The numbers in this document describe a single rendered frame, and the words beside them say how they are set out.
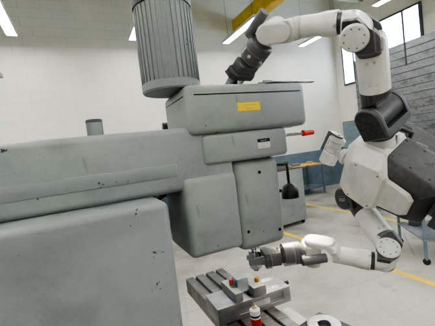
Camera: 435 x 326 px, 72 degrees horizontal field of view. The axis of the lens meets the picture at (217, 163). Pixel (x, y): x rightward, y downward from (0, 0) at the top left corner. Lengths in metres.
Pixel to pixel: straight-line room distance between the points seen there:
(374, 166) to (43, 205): 0.99
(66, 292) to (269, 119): 0.78
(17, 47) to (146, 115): 2.98
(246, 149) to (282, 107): 0.21
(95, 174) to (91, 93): 6.81
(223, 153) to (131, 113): 6.76
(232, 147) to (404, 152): 0.56
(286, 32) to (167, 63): 0.37
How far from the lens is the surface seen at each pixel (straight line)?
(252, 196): 1.07
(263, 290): 1.41
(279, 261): 1.22
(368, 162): 1.12
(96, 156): 0.90
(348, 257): 1.26
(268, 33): 1.03
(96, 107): 7.63
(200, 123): 0.96
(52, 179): 0.91
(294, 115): 1.15
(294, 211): 6.04
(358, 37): 0.97
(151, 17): 1.06
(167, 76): 1.00
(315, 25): 1.01
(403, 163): 1.13
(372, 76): 1.03
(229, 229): 1.02
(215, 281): 1.75
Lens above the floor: 1.69
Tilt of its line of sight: 3 degrees down
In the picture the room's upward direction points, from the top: 7 degrees counter-clockwise
